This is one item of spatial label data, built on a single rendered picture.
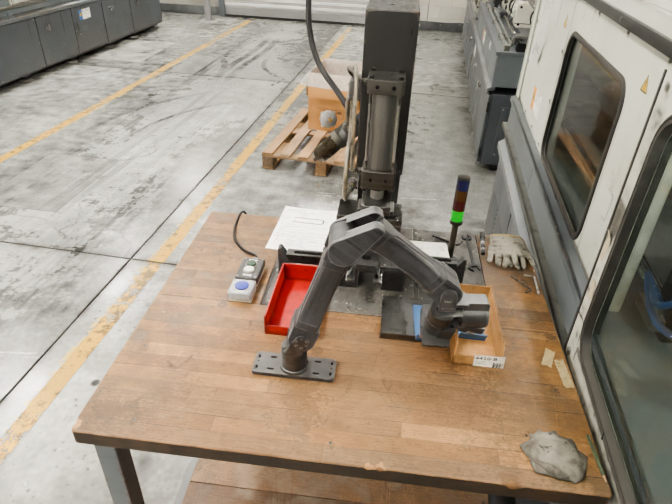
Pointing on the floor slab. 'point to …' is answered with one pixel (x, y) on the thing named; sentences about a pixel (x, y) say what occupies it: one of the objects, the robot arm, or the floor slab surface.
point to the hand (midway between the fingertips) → (429, 336)
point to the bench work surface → (329, 398)
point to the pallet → (290, 138)
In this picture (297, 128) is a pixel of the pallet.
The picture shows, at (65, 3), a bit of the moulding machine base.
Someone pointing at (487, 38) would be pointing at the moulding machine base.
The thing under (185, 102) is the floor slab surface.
